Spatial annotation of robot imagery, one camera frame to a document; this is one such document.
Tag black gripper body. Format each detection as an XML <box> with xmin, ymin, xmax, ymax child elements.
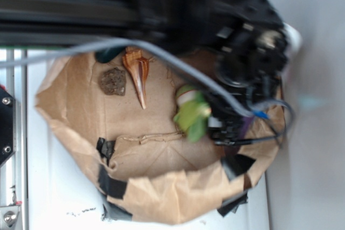
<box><xmin>207</xmin><ymin>73</ymin><xmax>273</xmax><ymax>147</ymax></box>

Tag green plush frog toy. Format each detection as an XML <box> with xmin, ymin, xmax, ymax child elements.
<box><xmin>173</xmin><ymin>85</ymin><xmax>211</xmax><ymax>143</ymax></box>

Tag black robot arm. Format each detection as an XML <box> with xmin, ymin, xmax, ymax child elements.
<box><xmin>1</xmin><ymin>0</ymin><xmax>288</xmax><ymax>146</ymax></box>

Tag orange spiral seashell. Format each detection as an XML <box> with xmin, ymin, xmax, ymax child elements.
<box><xmin>122</xmin><ymin>47</ymin><xmax>149</xmax><ymax>109</ymax></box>

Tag brown paper bag bin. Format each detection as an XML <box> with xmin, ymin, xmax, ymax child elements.
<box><xmin>36</xmin><ymin>53</ymin><xmax>278</xmax><ymax>225</ymax></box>

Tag brown rough rock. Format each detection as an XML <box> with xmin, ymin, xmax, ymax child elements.
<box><xmin>99</xmin><ymin>67</ymin><xmax>127</xmax><ymax>96</ymax></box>

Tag dark green oval case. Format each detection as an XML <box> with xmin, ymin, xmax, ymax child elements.
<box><xmin>95</xmin><ymin>47</ymin><xmax>124</xmax><ymax>64</ymax></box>

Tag grey braided usb cable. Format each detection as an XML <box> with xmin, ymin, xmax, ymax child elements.
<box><xmin>0</xmin><ymin>38</ymin><xmax>294</xmax><ymax>147</ymax></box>

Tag aluminium frame rail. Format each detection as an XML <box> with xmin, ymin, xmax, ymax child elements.
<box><xmin>1</xmin><ymin>66</ymin><xmax>29</xmax><ymax>229</ymax></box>

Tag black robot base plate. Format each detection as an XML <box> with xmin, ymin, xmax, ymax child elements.
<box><xmin>1</xmin><ymin>85</ymin><xmax>17</xmax><ymax>167</ymax></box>

